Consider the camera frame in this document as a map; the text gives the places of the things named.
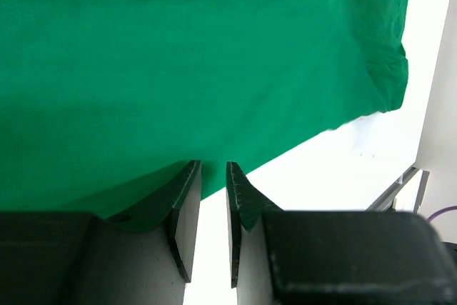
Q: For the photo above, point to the green t shirt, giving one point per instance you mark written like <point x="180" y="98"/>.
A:
<point x="103" y="101"/>

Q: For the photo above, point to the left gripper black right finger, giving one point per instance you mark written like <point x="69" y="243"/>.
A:
<point x="249" y="265"/>

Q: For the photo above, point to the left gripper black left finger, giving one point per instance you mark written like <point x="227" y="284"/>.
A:
<point x="145" y="254"/>

